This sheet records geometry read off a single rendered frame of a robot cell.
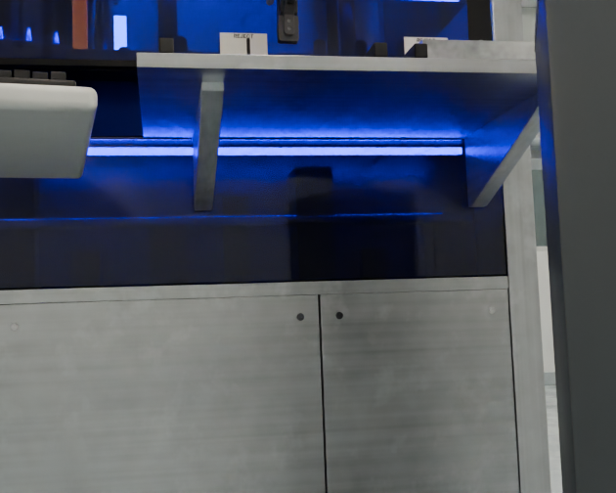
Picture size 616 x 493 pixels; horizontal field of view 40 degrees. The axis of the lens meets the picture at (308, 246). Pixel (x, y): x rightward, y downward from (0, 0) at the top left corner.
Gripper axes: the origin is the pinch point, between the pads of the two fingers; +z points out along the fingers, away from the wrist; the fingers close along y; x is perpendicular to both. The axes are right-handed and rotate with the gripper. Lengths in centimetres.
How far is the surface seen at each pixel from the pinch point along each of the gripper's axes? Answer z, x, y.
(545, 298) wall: 42, 274, -475
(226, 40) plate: -4.2, -7.9, -18.8
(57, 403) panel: 58, -38, -18
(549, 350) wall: 81, 275, -474
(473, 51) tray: 8.8, 23.1, 18.9
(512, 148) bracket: 19.3, 35.8, 2.3
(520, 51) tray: 8.7, 30.1, 19.0
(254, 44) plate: -3.6, -2.9, -18.7
